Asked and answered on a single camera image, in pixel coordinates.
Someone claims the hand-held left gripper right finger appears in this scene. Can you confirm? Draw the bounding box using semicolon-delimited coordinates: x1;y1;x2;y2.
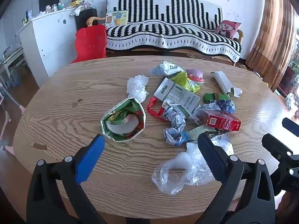
197;133;276;224

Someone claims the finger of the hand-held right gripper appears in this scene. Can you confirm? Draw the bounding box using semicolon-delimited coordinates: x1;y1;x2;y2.
282;118;299;137
262;133;293;162

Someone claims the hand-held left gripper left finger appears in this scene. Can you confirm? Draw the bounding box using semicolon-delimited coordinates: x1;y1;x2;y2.
26;134;105;224

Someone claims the green snack packet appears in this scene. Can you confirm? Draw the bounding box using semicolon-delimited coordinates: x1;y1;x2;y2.
164;71;201;93

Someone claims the filled plastic bag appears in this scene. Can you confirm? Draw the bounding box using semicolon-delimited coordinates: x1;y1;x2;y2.
285;93;295;110

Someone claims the clear plastic bag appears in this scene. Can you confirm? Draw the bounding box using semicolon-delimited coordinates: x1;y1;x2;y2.
151;133;234;195

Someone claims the light green plastic wrapper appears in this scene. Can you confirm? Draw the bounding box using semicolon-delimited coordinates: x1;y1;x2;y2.
181;124;214;144

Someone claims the red cardboard box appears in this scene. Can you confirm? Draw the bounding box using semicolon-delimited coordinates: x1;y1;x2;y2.
200;111;241;131

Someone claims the crumpled printed paper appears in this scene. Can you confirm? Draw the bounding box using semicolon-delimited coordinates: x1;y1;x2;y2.
162;99;187;127
164;125;187;146

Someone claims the open green printed paper bag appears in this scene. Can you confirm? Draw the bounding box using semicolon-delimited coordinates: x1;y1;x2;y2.
100;97;146;143

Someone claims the crumpled blue white paper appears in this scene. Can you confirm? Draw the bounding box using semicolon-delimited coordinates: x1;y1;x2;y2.
198;99;237;115

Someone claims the green candy wrapper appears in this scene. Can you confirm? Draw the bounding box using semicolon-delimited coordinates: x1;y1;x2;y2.
203;92;230;103

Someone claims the white paper scrap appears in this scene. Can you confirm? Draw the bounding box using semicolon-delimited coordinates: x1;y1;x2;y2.
230;87;243;98

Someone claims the grey white cardboard box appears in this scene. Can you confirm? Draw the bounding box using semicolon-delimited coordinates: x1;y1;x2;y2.
153;77;201;116

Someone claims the long white cardboard box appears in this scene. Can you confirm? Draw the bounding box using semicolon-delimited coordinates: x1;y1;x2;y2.
210;71;233;94

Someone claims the red plastic ribbon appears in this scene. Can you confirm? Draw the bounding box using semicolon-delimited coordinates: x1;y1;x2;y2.
147;97;172;122

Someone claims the pink purple round toy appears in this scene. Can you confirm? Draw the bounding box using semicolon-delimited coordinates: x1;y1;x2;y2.
186;68;205;86

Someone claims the crumpled white tissue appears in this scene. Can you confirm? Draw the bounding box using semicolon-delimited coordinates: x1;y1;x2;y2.
127;75;150;103

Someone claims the silver white foil packet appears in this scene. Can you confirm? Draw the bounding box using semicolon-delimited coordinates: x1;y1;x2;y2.
149;61;185;77

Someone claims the brown curtain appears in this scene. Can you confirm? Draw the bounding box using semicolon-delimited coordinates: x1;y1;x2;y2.
245;0;297;91

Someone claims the pink cartoon cushion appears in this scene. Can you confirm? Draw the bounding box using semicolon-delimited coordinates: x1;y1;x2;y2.
215;20;242;39

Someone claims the red plastic chair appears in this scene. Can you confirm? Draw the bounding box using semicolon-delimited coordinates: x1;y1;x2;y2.
70;16;108;64

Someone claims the white metal rack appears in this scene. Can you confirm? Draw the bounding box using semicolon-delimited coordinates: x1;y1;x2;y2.
0;47;26;87

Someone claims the white cabinet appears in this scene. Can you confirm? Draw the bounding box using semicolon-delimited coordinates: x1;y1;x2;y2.
19;8;78;77

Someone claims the striped black-white sofa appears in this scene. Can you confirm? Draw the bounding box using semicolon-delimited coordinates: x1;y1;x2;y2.
106;0;242;62

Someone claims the black speaker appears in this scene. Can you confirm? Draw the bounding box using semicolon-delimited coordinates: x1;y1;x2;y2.
75;8;98;31

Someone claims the colourful picture book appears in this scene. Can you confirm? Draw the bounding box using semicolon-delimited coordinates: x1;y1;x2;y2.
105;10;128;27

